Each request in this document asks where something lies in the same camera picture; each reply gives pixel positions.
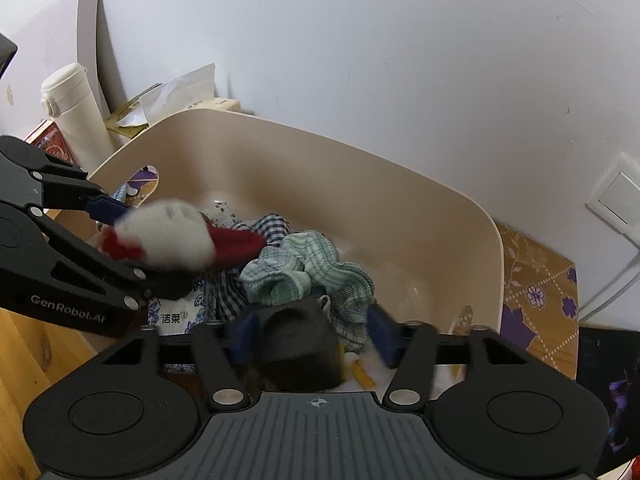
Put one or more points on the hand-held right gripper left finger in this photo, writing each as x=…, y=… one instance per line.
x=245, y=337

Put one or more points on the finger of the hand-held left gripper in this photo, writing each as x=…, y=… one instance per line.
x=125, y=275
x=107, y=207

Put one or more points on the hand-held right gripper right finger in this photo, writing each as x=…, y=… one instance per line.
x=382, y=335

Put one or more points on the red and white plush toy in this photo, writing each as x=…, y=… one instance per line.
x=170, y=235

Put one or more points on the blue white tissue packet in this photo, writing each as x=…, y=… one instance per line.
x=175, y=315

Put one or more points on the green checked scrunchie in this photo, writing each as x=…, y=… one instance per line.
x=320, y=265

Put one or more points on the blue plaid scrunchie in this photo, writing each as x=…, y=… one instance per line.
x=270, y=230

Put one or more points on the beige plastic storage basket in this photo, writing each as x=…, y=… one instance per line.
x=350, y=185

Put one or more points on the red carton box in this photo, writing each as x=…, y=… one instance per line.
x=50, y=140

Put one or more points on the white thermos bottle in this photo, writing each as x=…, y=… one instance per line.
x=75, y=110

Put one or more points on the tissue box with paper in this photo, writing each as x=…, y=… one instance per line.
x=175, y=90

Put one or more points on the lilac headboard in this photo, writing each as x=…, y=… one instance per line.
x=50, y=35

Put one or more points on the black board with purple print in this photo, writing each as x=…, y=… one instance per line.
x=610, y=385

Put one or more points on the white wall switch socket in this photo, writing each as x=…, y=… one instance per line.
x=617, y=200

